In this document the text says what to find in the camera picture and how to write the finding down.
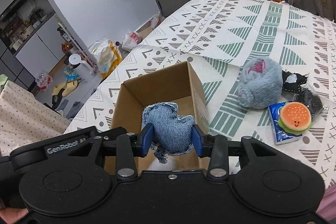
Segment denim heart cushion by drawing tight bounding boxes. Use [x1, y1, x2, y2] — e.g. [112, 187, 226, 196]
[142, 102, 195, 164]

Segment grey fluffy plush toy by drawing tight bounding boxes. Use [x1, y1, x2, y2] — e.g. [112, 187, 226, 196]
[237, 57, 283, 109]

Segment person's right hand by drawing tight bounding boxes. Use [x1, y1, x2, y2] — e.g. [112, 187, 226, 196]
[0, 207, 29, 224]

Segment white tissue packet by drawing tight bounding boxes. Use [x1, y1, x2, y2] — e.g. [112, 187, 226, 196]
[148, 156, 176, 171]

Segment brown cardboard box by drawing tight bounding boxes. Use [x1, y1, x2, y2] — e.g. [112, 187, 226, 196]
[110, 61, 209, 174]

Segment blue tissue pack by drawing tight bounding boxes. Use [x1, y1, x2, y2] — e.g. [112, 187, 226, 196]
[268, 102, 302, 145]

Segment plastic shopping bag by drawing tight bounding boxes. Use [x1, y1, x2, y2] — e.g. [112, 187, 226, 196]
[88, 39, 122, 79]

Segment yellow slippers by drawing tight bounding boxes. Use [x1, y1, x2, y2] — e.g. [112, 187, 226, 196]
[52, 80, 78, 105]

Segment orange hamburger plush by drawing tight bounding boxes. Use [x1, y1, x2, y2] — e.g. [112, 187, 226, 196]
[278, 102, 312, 135]

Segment patterned tasselled blanket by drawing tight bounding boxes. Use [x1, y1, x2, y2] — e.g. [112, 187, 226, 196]
[67, 0, 335, 187]

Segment black and white felt toy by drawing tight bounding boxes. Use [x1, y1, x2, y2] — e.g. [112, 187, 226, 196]
[282, 71, 307, 94]

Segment dark cloth in plastic bag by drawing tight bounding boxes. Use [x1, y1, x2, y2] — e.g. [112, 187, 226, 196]
[293, 88, 327, 120]

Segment polka dot cloth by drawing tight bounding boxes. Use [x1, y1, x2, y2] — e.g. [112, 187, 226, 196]
[0, 81, 70, 156]

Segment pink bed sheet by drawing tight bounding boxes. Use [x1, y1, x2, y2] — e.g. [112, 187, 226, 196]
[317, 185, 336, 221]

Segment grey cabinet shelf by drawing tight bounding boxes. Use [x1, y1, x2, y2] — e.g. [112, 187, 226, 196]
[1, 0, 65, 93]

